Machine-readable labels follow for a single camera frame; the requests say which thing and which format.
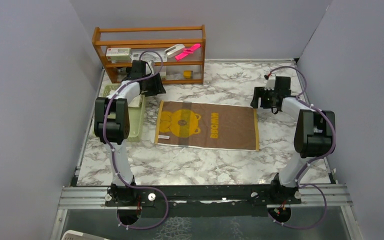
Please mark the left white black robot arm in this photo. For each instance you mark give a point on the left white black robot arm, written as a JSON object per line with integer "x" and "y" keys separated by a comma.
{"x": 121, "y": 170}

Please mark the blue stapler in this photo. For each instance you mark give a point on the blue stapler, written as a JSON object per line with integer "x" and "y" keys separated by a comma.
{"x": 124, "y": 70}

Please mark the wooden shelf rack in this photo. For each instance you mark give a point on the wooden shelf rack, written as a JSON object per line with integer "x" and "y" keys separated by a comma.
{"x": 154, "y": 38}

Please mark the white green box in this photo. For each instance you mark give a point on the white green box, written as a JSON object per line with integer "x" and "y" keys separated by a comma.
{"x": 119, "y": 54}

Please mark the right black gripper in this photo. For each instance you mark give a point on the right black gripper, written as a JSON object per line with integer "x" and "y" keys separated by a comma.
{"x": 259, "y": 92}

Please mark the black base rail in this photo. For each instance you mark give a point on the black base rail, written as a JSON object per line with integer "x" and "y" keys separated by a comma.
{"x": 194, "y": 201}

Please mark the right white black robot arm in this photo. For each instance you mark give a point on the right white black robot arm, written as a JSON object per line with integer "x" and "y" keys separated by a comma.
{"x": 315, "y": 132}

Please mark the white stapler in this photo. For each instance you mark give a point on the white stapler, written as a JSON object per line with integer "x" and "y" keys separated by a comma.
{"x": 174, "y": 50}

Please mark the white towel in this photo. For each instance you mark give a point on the white towel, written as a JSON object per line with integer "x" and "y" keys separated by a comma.
{"x": 136, "y": 102}

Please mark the brown yellow towels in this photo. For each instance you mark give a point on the brown yellow towels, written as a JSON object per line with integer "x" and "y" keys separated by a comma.
{"x": 207, "y": 126}

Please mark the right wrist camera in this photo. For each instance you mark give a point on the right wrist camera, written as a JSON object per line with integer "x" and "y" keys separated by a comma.
{"x": 270, "y": 82}

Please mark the pink plastic tool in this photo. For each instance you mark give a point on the pink plastic tool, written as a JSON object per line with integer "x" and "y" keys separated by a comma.
{"x": 187, "y": 51}

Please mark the white flat package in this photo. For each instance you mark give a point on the white flat package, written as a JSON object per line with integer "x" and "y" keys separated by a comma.
{"x": 149, "y": 56}

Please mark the yellow small object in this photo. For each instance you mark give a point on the yellow small object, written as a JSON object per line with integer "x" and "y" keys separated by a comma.
{"x": 188, "y": 74}

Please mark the white small box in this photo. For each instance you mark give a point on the white small box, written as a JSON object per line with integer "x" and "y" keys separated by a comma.
{"x": 163, "y": 73}

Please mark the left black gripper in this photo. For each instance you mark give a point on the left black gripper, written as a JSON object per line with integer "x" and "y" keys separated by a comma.
{"x": 157, "y": 88}

